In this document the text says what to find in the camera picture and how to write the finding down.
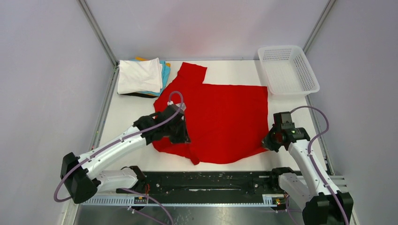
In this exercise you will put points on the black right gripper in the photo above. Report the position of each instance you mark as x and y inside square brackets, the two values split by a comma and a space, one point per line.
[266, 142]

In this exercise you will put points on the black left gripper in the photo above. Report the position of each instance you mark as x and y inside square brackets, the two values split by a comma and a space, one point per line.
[184, 137]

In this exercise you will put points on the red t-shirt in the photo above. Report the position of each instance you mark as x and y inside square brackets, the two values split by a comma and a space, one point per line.
[225, 123]

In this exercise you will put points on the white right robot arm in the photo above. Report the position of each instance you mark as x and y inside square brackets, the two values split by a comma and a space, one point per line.
[319, 198]

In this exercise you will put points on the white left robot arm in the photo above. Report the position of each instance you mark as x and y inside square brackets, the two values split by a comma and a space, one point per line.
[85, 175]

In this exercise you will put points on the folded black t-shirt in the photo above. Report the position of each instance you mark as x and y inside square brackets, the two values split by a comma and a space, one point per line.
[141, 95]

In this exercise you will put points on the folded blue t-shirt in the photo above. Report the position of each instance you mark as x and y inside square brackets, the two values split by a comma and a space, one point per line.
[165, 72]

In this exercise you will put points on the white plastic basket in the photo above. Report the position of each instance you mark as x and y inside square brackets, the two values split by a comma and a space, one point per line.
[287, 71]

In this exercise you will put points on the folded white t-shirt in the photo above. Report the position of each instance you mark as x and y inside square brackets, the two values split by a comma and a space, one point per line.
[137, 76]

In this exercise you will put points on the folded yellow t-shirt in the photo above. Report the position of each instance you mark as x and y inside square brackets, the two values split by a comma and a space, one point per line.
[143, 59]

